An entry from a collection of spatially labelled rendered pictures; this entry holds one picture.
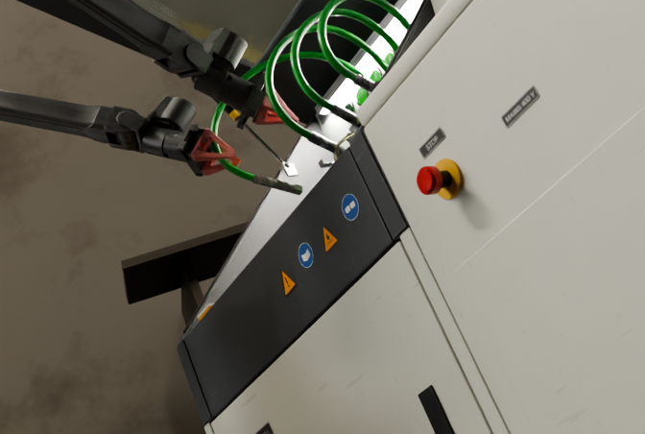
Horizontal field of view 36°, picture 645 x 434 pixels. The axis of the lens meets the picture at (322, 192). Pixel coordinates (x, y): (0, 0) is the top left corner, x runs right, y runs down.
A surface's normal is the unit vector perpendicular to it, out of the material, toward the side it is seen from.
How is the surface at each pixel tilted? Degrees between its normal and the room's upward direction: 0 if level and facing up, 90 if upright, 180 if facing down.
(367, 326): 90
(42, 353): 90
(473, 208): 90
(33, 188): 90
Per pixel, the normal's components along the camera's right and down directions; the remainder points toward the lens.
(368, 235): -0.80, 0.07
